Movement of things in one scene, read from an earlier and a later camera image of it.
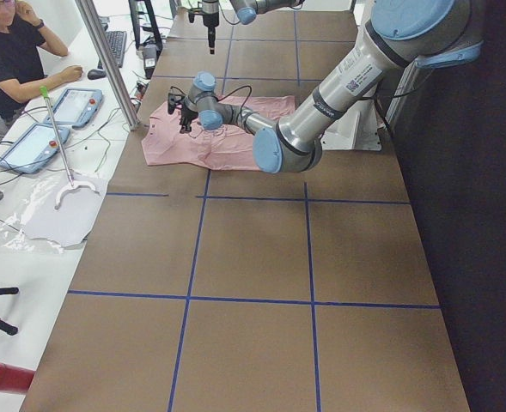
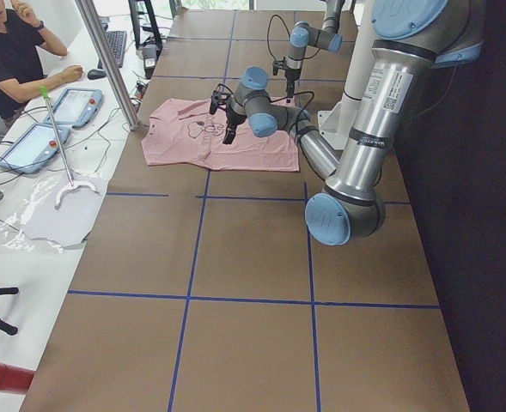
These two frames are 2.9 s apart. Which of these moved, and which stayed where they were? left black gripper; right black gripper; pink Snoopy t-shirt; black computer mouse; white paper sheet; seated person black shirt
Moved: right black gripper; left black gripper
Stayed: black computer mouse; white paper sheet; seated person black shirt; pink Snoopy t-shirt
